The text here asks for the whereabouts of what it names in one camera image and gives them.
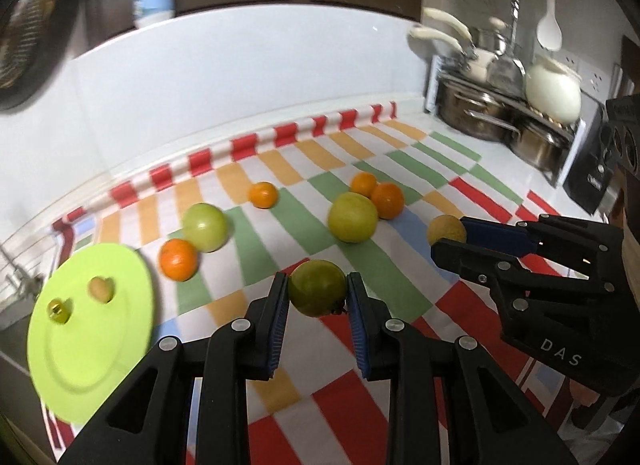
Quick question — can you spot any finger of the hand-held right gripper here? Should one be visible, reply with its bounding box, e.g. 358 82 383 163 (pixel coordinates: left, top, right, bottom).
460 215 626 292
431 240 622 346

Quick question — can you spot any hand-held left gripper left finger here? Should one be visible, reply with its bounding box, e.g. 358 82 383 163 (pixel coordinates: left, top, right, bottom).
57 272 291 465

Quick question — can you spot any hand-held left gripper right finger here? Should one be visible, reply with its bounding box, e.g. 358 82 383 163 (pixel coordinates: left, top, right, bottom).
346 272 581 465

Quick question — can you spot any yellow lemon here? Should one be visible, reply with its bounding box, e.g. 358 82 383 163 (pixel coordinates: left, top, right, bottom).
426 215 467 248

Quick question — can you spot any dark green apple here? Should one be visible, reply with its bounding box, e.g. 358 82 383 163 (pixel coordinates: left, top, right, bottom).
289 260 348 318

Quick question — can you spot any yellow-green apple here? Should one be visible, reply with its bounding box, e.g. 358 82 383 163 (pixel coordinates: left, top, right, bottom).
327 191 378 244

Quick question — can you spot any small orange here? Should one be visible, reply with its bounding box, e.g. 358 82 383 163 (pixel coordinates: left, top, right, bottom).
350 172 378 198
249 182 279 210

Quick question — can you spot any lime green plate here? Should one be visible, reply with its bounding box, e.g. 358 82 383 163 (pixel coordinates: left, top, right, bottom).
27 243 156 423

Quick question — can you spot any person's right forearm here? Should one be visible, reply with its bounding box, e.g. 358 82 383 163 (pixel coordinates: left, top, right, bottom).
620 225 640 311

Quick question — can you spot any colourful striped tablecloth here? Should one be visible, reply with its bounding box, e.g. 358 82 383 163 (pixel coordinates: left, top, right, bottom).
42 101 626 465

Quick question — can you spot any black appliance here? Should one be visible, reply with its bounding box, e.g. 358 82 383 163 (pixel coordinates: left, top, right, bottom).
562 100 620 214

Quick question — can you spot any white pot rack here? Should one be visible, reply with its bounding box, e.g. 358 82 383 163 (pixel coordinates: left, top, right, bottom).
425 55 589 189

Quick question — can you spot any light green apple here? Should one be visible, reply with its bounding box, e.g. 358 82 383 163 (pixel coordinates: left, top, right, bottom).
181 202 232 253

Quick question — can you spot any large steel pot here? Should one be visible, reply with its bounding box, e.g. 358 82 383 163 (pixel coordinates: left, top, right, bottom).
437 77 521 142

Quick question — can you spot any white kettle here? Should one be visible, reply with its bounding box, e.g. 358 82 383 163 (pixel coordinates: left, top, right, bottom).
524 56 583 124

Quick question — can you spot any steel pot lid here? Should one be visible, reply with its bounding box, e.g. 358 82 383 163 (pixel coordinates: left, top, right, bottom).
486 52 527 98

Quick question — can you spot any small tan jujube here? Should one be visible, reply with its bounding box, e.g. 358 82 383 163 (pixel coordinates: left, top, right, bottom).
89 276 115 304

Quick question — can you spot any small steel pot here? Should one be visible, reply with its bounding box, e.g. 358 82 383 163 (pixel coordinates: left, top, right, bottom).
470 27 512 54

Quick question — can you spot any white ladle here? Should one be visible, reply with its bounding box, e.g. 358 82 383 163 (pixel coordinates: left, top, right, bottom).
536 0 564 50

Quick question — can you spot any small green jujube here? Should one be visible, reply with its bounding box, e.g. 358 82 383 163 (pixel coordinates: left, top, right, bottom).
46 297 73 324

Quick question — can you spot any steel hanging utensil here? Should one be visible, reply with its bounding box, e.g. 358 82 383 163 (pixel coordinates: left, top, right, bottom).
507 0 524 60

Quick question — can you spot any steel sink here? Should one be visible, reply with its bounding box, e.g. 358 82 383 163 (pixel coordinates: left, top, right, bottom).
0 302 43 428

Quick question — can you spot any steel faucet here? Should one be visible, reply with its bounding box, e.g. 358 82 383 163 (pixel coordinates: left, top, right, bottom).
0 240 45 303

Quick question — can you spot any black frying pan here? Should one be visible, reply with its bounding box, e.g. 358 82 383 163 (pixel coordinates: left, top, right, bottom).
0 0 83 113

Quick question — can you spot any white wall socket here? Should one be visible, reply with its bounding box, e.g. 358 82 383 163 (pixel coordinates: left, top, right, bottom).
559 49 617 96

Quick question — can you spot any brass wire strainer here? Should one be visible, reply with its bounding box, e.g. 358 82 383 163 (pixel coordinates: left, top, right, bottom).
0 0 57 90

